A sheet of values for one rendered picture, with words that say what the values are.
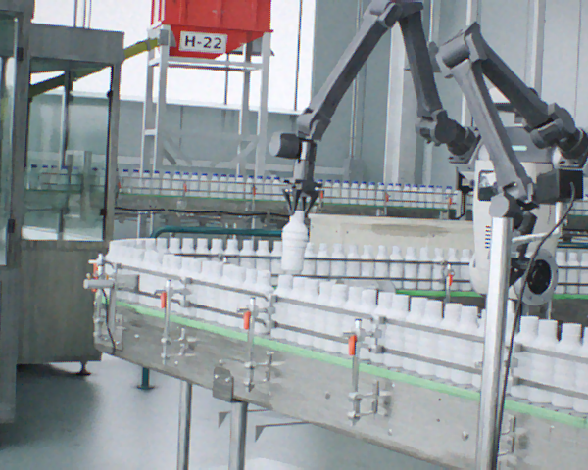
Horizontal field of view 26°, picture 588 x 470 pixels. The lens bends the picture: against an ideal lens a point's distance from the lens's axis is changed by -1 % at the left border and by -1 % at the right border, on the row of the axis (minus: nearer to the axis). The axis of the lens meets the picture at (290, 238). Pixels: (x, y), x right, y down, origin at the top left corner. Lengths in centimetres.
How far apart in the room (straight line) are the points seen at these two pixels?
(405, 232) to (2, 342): 246
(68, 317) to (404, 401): 580
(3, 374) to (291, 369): 326
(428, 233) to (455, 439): 478
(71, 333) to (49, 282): 38
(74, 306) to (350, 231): 213
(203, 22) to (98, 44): 161
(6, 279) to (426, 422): 374
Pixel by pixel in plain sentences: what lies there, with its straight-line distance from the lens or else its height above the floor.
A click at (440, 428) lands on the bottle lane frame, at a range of 281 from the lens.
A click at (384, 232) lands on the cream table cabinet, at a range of 740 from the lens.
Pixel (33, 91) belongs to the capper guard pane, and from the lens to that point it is 839.
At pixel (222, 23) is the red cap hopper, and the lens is 1000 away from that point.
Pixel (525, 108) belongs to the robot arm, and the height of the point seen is 163.
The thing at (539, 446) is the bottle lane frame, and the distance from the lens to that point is 259.
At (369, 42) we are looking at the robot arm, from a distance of 354.
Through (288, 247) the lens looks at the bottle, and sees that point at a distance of 348.
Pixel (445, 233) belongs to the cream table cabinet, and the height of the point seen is 112.
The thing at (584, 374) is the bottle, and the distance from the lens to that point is 254.
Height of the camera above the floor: 144
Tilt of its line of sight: 3 degrees down
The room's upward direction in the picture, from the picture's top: 3 degrees clockwise
